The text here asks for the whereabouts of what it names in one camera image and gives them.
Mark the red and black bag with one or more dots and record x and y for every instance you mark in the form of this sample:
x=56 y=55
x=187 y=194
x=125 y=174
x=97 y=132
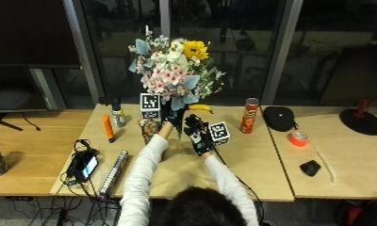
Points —
x=363 y=212

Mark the black oval case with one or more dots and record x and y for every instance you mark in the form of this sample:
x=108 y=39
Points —
x=278 y=118

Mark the orange tape roll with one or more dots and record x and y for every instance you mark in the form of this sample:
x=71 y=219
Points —
x=298 y=139

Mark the person's left hand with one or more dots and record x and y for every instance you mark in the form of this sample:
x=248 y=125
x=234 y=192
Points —
x=172 y=116

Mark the person's right hand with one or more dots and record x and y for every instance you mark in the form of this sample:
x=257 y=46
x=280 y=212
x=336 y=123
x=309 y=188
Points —
x=200 y=138

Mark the small spray bottle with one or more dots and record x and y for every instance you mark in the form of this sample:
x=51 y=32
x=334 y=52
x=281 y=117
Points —
x=119 y=116

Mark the black device with lit screen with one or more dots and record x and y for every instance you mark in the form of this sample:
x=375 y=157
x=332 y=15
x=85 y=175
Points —
x=84 y=165

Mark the patterned snack packet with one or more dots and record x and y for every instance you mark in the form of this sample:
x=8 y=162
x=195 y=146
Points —
x=149 y=130

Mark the black computer mouse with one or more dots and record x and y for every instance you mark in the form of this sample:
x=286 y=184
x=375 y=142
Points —
x=310 y=168

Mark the small black box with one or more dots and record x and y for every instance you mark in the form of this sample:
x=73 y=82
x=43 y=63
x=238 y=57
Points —
x=109 y=100

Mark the thin pale stick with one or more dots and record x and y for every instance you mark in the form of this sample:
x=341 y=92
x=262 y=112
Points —
x=328 y=165

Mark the yellow banana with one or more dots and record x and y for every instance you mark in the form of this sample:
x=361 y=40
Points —
x=201 y=108

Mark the silver power strip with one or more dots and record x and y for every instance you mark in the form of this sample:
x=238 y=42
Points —
x=113 y=173

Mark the white marker cube right glove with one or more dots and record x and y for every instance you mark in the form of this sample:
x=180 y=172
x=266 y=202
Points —
x=218 y=133

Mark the black computer monitor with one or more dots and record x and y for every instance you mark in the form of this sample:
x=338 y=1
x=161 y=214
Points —
x=11 y=91

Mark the red chips can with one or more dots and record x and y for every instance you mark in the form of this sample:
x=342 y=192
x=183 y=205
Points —
x=249 y=117

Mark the white marker cube left glove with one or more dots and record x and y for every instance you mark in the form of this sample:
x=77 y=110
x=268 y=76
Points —
x=149 y=103

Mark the orange marker pen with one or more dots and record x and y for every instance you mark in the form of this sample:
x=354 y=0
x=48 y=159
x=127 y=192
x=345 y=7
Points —
x=108 y=127

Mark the black round base red stand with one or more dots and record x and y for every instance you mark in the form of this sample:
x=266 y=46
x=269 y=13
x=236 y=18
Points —
x=362 y=121

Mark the mixed flower bouquet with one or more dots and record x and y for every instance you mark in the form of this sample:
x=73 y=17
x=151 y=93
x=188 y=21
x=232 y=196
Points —
x=172 y=72

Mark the white marker cube glove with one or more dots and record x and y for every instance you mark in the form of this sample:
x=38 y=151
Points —
x=218 y=133
x=149 y=103

